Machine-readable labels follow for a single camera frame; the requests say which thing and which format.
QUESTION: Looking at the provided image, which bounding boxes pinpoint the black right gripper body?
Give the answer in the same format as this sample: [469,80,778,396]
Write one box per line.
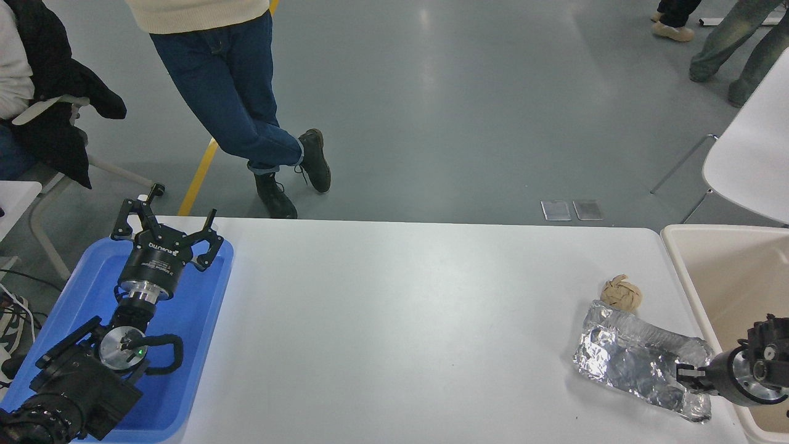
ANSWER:
[701,348,738,397]

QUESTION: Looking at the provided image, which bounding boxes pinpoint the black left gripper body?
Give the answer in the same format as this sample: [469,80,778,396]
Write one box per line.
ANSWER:
[118,226,196,291]

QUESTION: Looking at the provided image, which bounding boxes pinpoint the silver foil tray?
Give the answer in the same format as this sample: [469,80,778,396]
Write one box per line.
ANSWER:
[573,300,716,424]

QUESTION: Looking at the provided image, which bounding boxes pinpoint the blue plastic tray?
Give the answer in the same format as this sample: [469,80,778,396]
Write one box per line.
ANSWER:
[0,237,235,443]

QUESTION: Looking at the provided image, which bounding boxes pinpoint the large pale bin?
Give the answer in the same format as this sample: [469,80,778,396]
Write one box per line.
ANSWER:
[660,224,789,444]

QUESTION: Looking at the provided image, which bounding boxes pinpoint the white chair with metal legs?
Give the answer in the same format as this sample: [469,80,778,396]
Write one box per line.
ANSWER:
[12,92,155,281]

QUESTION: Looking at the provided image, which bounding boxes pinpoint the crumpled tan paper ball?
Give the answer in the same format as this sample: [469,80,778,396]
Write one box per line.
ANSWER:
[601,274,643,313]

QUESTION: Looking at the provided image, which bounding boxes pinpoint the black jacket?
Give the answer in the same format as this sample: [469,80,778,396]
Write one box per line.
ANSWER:
[3,0,127,189]

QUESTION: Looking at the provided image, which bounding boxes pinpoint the small white side table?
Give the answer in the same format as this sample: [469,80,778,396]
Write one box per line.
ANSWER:
[0,181,42,241]

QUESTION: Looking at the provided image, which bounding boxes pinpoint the standing person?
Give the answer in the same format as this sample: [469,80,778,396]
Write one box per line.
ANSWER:
[125,0,332,220]

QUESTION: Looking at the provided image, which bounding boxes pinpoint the seated person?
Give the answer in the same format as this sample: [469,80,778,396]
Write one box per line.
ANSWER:
[0,0,35,181]

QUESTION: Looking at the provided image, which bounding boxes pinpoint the white moulded chair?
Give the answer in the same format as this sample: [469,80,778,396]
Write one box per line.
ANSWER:
[650,46,789,226]

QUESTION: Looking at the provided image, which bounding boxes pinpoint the black floor cable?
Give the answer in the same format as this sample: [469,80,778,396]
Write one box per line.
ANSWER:
[0,269,63,294]

